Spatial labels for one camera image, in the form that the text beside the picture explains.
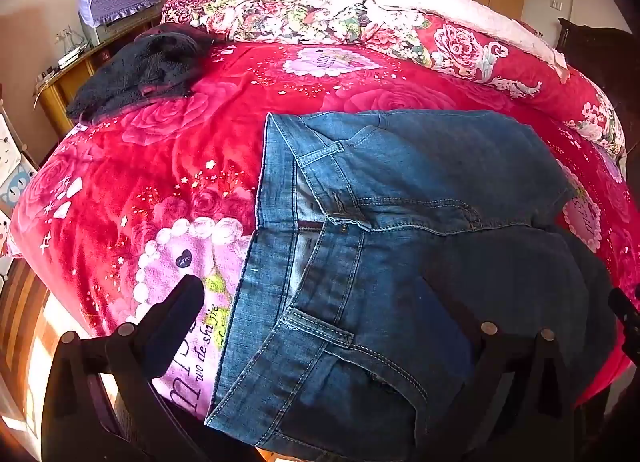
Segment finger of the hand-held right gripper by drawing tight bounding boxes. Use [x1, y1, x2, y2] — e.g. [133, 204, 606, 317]
[607, 286, 640, 359]

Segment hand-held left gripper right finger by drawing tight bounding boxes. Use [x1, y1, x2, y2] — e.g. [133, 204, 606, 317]
[414, 275, 591, 462]

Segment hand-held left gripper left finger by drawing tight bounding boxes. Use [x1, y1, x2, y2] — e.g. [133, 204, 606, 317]
[41, 273, 212, 462]

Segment blue denim pants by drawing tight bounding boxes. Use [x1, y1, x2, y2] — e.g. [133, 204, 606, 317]
[205, 110, 619, 462]

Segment red rose print blanket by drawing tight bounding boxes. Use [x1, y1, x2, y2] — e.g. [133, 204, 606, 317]
[10, 40, 640, 423]

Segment cartoon print storage cabinet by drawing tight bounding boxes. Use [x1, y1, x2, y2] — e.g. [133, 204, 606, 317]
[0, 102, 41, 258]

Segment black fuzzy garment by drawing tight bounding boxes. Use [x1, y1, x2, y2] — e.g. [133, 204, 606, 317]
[66, 25, 222, 125]

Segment wooden cabinet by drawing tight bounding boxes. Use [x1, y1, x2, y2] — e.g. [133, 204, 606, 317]
[35, 7, 163, 140]

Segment dark wooden headboard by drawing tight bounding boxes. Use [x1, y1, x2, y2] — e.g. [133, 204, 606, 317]
[557, 17, 640, 153]

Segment grey appliance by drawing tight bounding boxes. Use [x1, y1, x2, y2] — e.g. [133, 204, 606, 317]
[79, 12, 151, 47]

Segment white fleece blanket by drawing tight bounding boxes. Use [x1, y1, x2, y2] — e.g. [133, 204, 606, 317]
[374, 0, 571, 83]

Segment floral quilt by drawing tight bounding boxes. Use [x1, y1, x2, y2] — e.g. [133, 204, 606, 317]
[161, 0, 627, 163]

